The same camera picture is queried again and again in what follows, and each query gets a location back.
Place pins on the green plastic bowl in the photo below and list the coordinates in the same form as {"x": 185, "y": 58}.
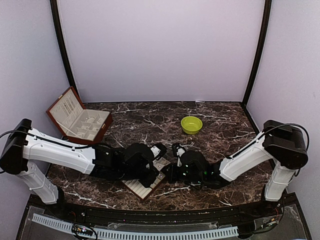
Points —
{"x": 191, "y": 125}

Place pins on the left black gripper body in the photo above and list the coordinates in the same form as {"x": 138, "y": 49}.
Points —
{"x": 132, "y": 174}

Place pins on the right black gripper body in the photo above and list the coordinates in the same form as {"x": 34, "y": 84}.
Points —
{"x": 176, "y": 176}

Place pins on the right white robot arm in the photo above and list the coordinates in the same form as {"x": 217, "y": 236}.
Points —
{"x": 286, "y": 144}

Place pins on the black front rail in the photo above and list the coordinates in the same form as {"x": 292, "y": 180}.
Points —
{"x": 181, "y": 204}

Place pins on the beige jewelry tray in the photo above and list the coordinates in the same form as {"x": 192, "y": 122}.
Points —
{"x": 143, "y": 188}

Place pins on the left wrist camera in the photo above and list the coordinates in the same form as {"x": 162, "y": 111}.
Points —
{"x": 158, "y": 150}

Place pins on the brown wooden jewelry box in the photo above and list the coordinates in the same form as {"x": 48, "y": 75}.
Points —
{"x": 77, "y": 123}

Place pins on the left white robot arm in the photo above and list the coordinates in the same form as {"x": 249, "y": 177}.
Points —
{"x": 26, "y": 145}

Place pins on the white slotted cable duct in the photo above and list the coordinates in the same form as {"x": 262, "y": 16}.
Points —
{"x": 119, "y": 231}

